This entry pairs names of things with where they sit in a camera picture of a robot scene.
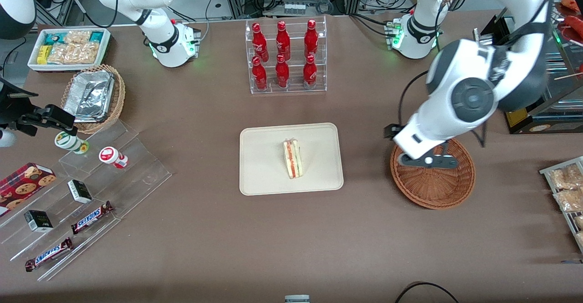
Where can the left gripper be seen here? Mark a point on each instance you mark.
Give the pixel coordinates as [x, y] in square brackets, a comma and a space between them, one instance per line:
[390, 131]

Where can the triangular sandwich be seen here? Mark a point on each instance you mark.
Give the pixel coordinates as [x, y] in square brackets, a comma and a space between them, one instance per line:
[293, 159]

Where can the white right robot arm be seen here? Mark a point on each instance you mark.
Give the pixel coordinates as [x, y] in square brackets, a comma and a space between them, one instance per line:
[164, 43]

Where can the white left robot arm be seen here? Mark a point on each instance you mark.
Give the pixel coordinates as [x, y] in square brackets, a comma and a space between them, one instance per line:
[473, 98]

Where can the aluminium foil tray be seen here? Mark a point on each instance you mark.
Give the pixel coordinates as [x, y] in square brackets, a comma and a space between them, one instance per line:
[90, 95]

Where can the light tan wicker basket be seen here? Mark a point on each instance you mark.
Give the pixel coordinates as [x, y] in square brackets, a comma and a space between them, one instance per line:
[118, 98]

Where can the round brown wicker basket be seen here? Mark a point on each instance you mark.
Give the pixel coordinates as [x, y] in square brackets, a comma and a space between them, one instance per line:
[432, 187]

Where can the beige plastic tray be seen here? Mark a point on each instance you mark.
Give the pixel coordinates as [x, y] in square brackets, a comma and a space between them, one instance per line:
[264, 166]

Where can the green white yogurt cup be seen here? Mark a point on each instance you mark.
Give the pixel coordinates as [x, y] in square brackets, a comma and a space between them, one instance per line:
[70, 141]

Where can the yellow snack pack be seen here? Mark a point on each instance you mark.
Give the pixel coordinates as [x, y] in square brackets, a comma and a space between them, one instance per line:
[43, 53]

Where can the clear rice cracker bag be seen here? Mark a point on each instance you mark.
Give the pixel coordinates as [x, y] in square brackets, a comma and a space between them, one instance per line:
[75, 53]
[78, 36]

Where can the red white yogurt cup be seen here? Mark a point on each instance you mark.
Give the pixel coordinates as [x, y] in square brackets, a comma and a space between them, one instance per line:
[111, 156]

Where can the red cookie box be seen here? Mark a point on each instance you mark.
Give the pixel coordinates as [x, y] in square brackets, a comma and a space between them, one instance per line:
[23, 187]

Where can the teal snack pack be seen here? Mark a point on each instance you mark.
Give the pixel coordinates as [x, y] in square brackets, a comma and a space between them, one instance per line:
[53, 38]
[96, 35]

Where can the small black box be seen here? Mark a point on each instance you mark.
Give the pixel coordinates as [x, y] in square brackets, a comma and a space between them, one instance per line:
[38, 221]
[80, 191]

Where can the white plastic snack bin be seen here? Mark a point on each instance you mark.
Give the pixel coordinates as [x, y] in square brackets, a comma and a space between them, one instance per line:
[104, 54]

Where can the red cola bottle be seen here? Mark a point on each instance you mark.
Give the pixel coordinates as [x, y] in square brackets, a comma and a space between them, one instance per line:
[311, 38]
[259, 75]
[259, 43]
[309, 73]
[282, 73]
[283, 41]

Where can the clear acrylic stepped display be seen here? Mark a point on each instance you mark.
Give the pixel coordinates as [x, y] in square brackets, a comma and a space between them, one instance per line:
[136, 175]

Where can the clear acrylic bottle rack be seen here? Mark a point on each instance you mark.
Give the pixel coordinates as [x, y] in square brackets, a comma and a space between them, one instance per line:
[295, 89]

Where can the snickers chocolate bar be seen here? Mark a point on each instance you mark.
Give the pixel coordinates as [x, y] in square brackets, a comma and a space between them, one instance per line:
[49, 254]
[91, 218]

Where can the silver electronics box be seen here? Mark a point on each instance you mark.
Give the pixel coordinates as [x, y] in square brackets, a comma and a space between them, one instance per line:
[477, 34]

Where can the white power strip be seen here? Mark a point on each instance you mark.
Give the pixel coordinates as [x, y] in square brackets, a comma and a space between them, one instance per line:
[294, 8]

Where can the black food warmer case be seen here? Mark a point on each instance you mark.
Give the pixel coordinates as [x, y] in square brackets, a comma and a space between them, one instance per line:
[546, 123]

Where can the steel warmer pan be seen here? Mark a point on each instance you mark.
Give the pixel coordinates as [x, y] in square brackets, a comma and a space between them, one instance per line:
[565, 89]
[559, 48]

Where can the wrapped bread pack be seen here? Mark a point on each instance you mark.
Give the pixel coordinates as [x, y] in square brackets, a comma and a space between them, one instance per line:
[571, 199]
[567, 177]
[580, 239]
[580, 222]

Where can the wooden skewer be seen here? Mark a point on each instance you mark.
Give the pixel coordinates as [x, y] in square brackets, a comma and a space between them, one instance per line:
[569, 75]

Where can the small grey device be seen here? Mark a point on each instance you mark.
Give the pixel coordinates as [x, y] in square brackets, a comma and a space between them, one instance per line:
[297, 299]

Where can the red sausage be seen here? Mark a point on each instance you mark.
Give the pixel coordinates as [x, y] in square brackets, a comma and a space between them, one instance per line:
[570, 2]
[575, 23]

